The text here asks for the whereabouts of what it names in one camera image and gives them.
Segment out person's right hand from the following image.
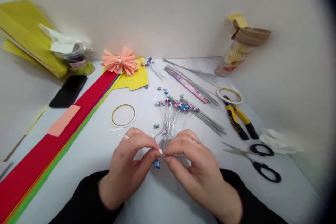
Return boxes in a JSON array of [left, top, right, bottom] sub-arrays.
[[163, 128, 244, 224]]

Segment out person's left hand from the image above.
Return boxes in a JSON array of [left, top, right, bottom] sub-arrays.
[[99, 127, 164, 211]]

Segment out white tape roll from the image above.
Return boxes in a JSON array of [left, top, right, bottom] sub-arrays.
[[110, 104, 137, 128], [217, 87, 244, 104]]

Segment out yellow black pliers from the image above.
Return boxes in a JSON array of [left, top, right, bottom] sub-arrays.
[[222, 95, 260, 141]]

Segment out stack of coloured paper sheets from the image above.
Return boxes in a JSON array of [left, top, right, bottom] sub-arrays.
[[0, 68, 124, 224]]

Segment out peach paper piece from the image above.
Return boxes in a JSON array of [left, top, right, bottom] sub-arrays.
[[47, 105, 82, 137]]

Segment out crumpled white tissue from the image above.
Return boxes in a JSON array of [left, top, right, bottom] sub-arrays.
[[259, 128, 302, 155]]

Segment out pink patterned paper strips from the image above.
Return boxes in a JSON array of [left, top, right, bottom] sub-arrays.
[[164, 66, 211, 104]]

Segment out small yellow paper sheets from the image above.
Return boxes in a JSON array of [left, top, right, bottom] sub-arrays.
[[103, 57, 149, 91]]

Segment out black smartphone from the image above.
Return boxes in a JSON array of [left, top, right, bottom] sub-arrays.
[[49, 75, 88, 109]]

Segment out peach crepe paper flower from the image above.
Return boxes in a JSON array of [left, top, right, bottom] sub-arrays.
[[100, 47, 139, 75]]

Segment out clear plastic cup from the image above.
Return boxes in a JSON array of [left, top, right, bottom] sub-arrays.
[[54, 44, 96, 76]]

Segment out clear bottle with beige lid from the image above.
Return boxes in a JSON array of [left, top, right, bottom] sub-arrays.
[[214, 13, 272, 78]]

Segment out white tissue in cup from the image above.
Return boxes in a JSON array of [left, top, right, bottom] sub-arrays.
[[38, 23, 95, 54]]

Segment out large yellow paper roll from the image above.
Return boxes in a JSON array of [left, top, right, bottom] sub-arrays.
[[0, 0, 68, 79]]

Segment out bundle of silver wires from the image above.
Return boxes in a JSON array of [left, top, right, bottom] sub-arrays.
[[183, 99, 228, 137]]

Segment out black handled scissors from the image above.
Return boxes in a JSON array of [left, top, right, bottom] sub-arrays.
[[222, 141, 282, 183]]

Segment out bundle of star-tipped wires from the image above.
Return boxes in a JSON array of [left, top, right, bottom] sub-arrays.
[[153, 94, 201, 146]]

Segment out pile of bare silver wires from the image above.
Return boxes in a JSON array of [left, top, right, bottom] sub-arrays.
[[162, 58, 224, 87]]

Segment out small bunch of star wires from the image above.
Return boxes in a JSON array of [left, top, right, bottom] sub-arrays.
[[141, 57, 166, 84]]

